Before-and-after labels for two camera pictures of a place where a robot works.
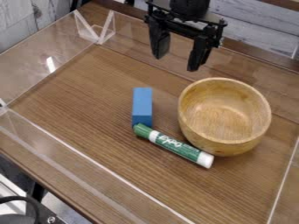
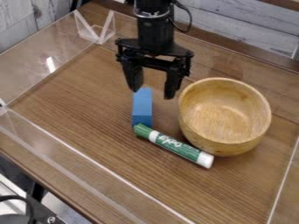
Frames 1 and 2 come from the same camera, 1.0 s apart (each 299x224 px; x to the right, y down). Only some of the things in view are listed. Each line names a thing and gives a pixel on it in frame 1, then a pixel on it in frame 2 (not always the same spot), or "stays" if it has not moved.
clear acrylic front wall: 77,178 stays
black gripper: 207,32 → 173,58
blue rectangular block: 143,107 stays
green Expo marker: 175,146 stays
